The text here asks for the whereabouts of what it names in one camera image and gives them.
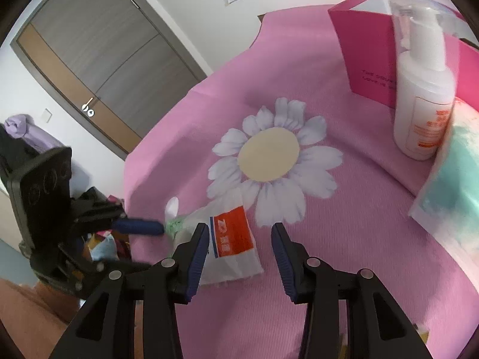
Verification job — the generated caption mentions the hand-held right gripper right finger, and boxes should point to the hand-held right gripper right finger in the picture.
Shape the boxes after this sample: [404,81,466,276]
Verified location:
[271,222,431,359]

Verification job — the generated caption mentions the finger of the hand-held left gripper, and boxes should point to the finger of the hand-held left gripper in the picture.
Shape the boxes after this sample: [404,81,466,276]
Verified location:
[71,189,166,237]
[58,243,151,297]

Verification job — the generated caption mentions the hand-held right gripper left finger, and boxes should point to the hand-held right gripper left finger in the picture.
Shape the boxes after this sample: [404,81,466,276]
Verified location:
[47,222,211,359]

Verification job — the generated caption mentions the white gauze packet red label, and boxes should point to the white gauze packet red label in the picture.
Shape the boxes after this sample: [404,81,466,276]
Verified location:
[163,187,264,288]

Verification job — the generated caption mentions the pink cardboard box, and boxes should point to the pink cardboard box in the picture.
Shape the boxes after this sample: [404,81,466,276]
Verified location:
[328,0,479,111]

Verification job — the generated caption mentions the purple cloth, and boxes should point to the purple cloth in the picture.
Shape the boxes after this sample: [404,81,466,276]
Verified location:
[4,114,64,150]

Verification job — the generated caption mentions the grey wooden door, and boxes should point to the grey wooden door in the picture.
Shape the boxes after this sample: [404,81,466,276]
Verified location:
[11,0,208,159]

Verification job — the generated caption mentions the pastel tissue pack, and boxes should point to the pastel tissue pack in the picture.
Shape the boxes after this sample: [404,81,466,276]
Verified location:
[408,97,479,270]

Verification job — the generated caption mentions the white lotion pump bottle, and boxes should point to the white lotion pump bottle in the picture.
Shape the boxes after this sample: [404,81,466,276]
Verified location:
[389,2,459,161]

